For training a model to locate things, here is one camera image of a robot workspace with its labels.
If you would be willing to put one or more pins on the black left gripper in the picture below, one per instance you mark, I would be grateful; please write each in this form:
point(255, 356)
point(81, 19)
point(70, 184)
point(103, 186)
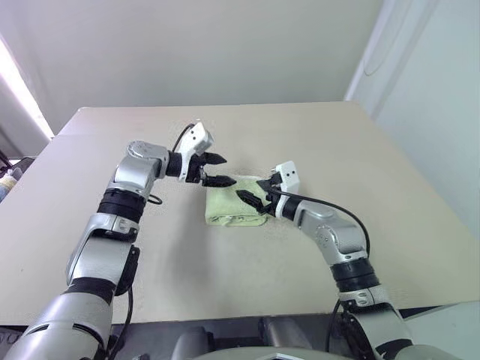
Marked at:
point(195, 170)

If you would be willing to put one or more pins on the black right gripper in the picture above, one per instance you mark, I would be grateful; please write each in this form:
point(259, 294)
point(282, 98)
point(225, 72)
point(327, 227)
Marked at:
point(270, 204)

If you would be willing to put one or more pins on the green towel with white trim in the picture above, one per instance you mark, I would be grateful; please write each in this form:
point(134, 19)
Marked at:
point(225, 204)

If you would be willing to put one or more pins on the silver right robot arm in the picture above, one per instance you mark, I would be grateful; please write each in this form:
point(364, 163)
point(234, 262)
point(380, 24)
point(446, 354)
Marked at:
point(330, 232)

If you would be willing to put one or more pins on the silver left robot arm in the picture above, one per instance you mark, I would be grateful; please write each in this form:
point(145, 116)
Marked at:
point(123, 180)

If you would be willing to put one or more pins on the grey robot torso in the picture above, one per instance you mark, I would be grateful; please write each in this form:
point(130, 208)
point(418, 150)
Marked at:
point(262, 354)

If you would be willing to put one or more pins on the dark clutter pile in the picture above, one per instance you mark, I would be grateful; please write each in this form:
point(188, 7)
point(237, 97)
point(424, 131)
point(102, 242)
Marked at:
point(11, 176)

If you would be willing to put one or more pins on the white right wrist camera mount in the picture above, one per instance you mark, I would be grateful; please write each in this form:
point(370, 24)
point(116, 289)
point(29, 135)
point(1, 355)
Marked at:
point(290, 178)

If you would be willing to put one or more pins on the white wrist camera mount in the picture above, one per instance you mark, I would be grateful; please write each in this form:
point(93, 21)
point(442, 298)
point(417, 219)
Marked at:
point(197, 140)
point(290, 178)

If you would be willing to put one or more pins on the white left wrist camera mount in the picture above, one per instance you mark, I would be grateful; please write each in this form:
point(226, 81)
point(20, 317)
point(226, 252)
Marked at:
point(197, 140)

